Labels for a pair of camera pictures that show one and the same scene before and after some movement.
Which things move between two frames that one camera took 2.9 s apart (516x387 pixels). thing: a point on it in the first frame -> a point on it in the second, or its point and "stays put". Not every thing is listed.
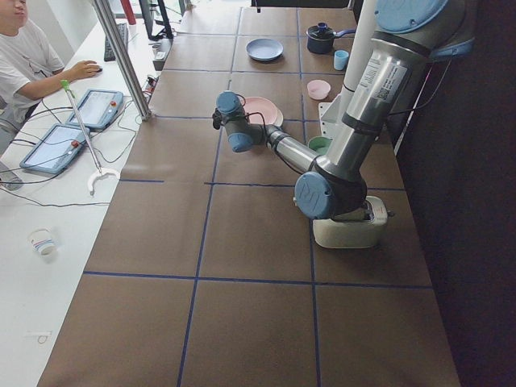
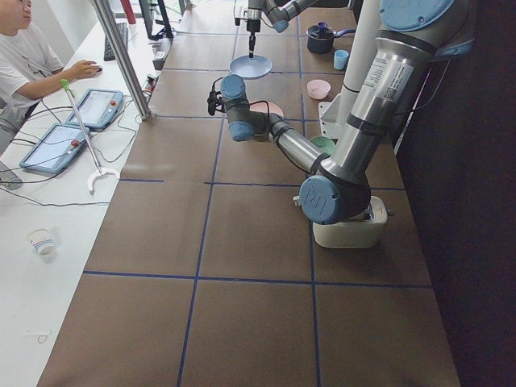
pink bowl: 318,89 stays put
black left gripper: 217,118 -> 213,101
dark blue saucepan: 320,38 stays put
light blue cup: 340,60 stays put
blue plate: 264,50 -> 251,67
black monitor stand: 164,34 stays put
